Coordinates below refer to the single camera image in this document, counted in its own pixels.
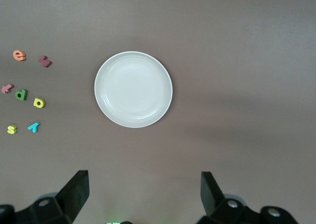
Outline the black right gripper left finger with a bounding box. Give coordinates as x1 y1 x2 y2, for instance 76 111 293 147
0 170 89 224

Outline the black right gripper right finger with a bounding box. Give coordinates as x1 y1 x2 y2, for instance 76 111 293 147
197 171 299 224

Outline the teal letter y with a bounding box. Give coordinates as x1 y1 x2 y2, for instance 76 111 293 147
27 122 40 134

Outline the yellow letter b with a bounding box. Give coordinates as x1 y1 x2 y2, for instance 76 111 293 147
33 98 46 109

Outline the green letter p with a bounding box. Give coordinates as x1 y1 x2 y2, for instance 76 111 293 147
14 89 28 101

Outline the beige round plate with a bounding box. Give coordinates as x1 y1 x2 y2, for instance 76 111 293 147
94 51 173 129

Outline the dark red letter s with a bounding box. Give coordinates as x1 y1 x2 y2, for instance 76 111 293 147
38 55 53 68

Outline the orange letter e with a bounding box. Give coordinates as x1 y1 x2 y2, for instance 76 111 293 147
12 49 27 62

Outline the brown table cover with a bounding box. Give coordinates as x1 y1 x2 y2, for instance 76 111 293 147
0 0 316 224

